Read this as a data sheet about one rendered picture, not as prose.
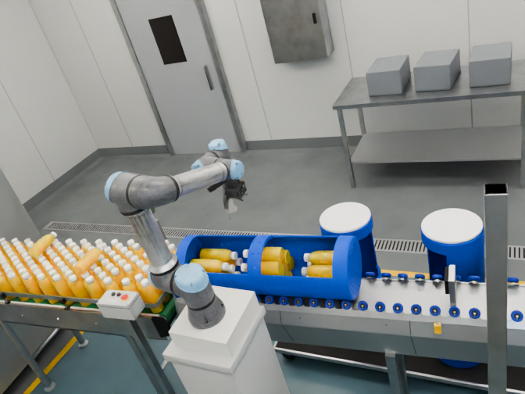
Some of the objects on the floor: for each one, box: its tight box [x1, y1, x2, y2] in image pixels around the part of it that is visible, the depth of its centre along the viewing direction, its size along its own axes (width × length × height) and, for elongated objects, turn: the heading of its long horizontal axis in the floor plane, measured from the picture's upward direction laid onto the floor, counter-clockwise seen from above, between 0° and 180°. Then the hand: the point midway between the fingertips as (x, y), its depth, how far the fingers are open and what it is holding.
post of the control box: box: [123, 319, 176, 394], centre depth 266 cm, size 4×4×100 cm
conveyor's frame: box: [0, 300, 178, 394], centre depth 318 cm, size 48×164×90 cm, turn 93°
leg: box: [397, 354, 409, 394], centre depth 251 cm, size 6×6×63 cm
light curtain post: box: [484, 183, 508, 394], centre depth 175 cm, size 6×6×170 cm
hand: (235, 210), depth 217 cm, fingers open, 14 cm apart
